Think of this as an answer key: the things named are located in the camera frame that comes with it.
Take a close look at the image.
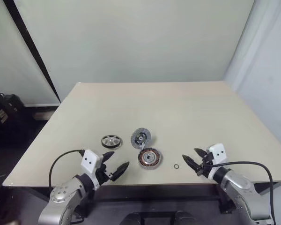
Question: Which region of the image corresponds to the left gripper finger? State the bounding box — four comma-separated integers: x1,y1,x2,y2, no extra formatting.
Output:
110,161,130,182
102,151,115,163

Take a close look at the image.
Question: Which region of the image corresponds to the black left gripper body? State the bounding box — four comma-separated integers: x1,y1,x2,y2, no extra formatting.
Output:
96,161,112,185

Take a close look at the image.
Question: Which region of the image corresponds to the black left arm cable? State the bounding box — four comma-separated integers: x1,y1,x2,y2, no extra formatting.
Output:
48,149,85,188

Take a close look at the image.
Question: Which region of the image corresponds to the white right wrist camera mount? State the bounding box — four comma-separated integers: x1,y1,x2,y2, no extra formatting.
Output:
205,143,226,181

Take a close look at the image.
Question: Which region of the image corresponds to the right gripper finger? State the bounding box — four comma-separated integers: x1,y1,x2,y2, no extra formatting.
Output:
193,148,208,160
182,154,202,177

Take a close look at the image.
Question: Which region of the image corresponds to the black silver motor rotor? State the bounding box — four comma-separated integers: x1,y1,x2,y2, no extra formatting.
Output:
100,135,124,150

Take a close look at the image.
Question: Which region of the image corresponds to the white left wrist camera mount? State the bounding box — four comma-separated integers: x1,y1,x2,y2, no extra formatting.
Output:
81,149,104,190

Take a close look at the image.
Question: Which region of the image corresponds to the dark rounded shape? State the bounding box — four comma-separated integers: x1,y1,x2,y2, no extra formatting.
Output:
174,210,195,225
125,212,143,225

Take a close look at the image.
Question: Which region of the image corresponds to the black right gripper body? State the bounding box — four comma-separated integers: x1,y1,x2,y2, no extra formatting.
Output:
199,152,216,178

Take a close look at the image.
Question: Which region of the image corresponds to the person in dark clothing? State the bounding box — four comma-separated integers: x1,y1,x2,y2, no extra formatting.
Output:
0,92,26,141

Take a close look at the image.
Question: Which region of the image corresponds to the grey metal motor cover plate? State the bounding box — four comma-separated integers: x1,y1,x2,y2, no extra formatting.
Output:
130,127,157,150

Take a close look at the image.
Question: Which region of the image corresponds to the black diagonal wall strip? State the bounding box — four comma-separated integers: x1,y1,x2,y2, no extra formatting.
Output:
5,0,62,104

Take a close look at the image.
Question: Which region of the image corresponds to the grey flat box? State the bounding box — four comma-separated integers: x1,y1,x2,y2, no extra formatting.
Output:
34,112,52,120

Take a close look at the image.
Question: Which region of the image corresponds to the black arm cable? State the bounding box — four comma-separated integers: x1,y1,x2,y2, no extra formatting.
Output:
208,160,276,220
48,149,85,188

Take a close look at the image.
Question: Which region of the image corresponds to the black table frame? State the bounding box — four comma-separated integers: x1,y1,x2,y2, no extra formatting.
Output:
10,181,281,215

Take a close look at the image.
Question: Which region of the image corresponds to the copper wound motor stator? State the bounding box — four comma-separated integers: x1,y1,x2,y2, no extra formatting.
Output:
137,147,164,170

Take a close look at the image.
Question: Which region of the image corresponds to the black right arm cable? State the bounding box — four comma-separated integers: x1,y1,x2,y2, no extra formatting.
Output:
208,160,276,220

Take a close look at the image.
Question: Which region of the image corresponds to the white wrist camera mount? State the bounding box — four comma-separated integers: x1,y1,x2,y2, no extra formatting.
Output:
81,149,104,190
205,143,226,181

